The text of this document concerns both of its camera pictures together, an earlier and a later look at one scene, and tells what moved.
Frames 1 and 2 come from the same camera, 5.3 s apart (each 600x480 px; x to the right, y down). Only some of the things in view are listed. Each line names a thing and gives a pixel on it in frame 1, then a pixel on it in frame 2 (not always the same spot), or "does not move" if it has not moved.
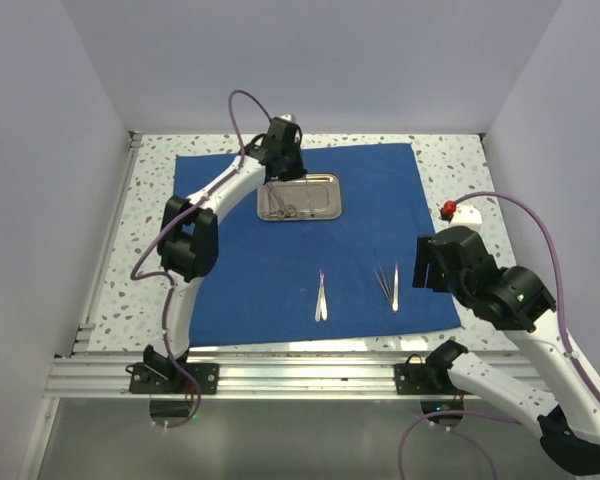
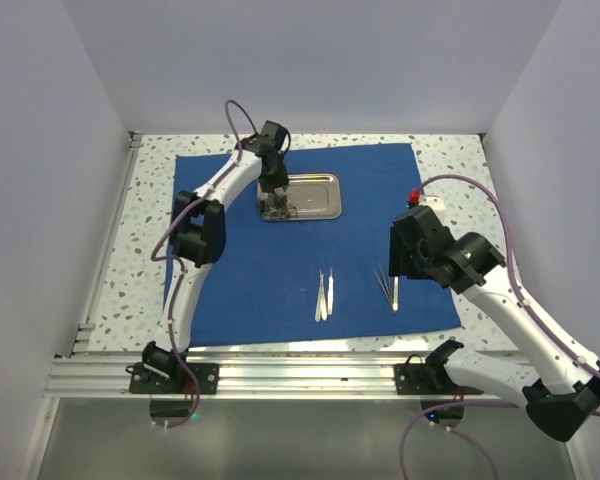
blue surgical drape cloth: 315,278 does not move
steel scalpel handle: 309,199 to 330,292
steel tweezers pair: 321,307 does not move
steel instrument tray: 313,197 does not move
